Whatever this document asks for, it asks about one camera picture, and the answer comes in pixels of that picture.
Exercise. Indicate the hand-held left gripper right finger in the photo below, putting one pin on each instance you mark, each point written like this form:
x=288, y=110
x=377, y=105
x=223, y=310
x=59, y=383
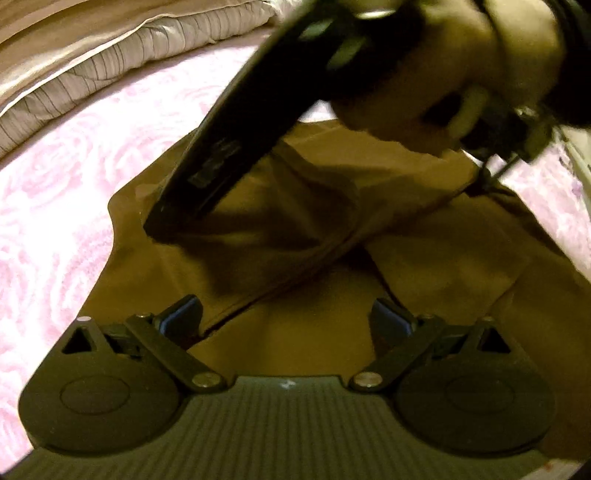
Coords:
x=390, y=318

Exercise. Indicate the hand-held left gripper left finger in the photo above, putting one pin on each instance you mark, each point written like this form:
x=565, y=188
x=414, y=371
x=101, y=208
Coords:
x=182, y=316

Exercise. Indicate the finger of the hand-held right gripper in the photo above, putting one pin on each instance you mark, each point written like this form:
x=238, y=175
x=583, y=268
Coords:
x=184, y=203

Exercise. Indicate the brown garment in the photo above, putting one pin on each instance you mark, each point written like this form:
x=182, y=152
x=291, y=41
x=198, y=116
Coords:
x=286, y=323

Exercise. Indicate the person's right forearm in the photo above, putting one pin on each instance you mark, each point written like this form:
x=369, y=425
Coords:
x=572, y=32

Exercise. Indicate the person's right hand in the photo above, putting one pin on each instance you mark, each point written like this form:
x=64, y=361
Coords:
x=461, y=50

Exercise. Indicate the pink patterned blanket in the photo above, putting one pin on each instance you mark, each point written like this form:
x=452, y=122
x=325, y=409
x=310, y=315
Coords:
x=55, y=207

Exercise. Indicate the beige quilted pillow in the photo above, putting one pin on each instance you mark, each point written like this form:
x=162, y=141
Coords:
x=115, y=78

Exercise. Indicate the cream cloth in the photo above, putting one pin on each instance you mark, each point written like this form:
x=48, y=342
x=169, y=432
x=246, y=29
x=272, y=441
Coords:
x=69, y=32

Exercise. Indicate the white cloth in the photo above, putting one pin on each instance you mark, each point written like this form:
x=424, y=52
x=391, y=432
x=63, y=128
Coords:
x=579, y=154

